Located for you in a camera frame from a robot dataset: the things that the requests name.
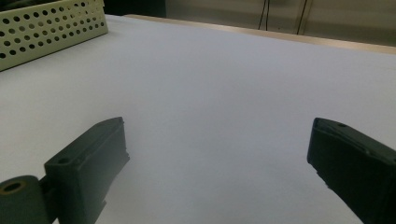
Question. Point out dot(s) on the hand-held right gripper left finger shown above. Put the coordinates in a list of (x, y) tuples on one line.
[(87, 168)]

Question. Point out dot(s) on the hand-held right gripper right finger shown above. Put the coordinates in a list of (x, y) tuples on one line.
[(355, 161)]

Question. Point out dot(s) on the pale yellow perforated basket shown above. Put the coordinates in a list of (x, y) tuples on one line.
[(46, 34)]

